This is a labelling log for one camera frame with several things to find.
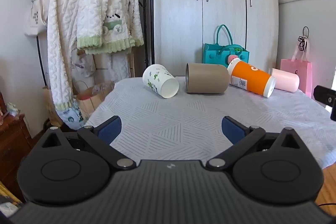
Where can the brown cardboard cup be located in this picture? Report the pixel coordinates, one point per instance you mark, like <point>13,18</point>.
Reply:
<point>207,78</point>

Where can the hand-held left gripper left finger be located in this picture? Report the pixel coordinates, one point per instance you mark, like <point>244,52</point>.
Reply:
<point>110,130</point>

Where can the black metal clothes rack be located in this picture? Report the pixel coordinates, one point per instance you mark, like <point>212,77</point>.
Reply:
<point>39,53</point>

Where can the grey wardrobe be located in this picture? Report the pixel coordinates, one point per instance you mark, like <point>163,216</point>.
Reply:
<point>178,16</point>

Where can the brown paper bag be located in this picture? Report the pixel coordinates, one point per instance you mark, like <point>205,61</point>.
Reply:
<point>89,102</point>
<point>51,106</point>

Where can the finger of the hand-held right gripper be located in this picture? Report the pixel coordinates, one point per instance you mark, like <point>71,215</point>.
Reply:
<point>325,95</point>

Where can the white canvas tote bag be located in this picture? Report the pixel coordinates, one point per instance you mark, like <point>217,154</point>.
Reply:
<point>35,18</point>

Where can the pink plush bag charm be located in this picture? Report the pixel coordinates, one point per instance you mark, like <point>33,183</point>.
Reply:
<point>232,58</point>

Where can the pink paper bag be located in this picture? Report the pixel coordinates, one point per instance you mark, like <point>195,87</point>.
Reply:
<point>302,74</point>

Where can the long white fleece robe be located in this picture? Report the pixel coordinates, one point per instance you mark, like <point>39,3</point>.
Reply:
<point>61,29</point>

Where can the pink cup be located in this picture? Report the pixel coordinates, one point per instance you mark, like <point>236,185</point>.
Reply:
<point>286,81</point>

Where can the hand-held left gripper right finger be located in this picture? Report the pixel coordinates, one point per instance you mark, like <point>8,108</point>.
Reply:
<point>232,130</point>

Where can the teal tote bag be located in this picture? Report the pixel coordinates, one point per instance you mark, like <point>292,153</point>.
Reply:
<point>212,56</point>

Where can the white cup with green print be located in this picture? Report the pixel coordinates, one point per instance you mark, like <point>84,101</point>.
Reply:
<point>155,79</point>

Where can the dark wooden cabinet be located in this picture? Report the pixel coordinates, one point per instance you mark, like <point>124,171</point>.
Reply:
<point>13,150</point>

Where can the orange cup with white lid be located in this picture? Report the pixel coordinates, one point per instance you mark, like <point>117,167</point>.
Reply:
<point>253,78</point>

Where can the white patterned tablecloth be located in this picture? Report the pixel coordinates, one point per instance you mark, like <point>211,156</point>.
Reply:
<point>183,113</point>

